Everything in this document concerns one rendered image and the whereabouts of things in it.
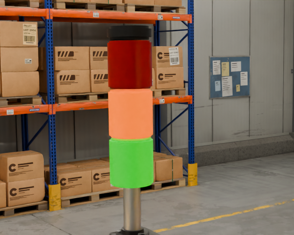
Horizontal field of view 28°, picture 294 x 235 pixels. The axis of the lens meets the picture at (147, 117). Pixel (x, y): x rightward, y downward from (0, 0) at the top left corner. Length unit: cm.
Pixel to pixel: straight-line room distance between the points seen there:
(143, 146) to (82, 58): 851
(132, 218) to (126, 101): 14
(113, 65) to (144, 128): 8
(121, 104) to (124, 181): 9
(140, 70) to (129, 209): 16
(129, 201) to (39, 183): 831
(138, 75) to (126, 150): 8
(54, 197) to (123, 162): 833
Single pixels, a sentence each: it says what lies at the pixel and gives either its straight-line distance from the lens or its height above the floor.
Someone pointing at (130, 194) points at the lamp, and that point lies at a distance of 67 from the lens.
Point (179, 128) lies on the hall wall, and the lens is 1193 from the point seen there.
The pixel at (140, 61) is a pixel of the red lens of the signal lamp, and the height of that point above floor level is 230.
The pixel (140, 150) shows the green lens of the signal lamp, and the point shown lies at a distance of 65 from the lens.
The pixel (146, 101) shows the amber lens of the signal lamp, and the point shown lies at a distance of 65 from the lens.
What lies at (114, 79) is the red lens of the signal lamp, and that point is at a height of 228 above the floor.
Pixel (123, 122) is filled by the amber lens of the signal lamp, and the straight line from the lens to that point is 64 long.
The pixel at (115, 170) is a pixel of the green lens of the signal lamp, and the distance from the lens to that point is 66.
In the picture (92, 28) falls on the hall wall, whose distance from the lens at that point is 1073.
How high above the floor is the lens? 231
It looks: 6 degrees down
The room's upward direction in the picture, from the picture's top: 1 degrees counter-clockwise
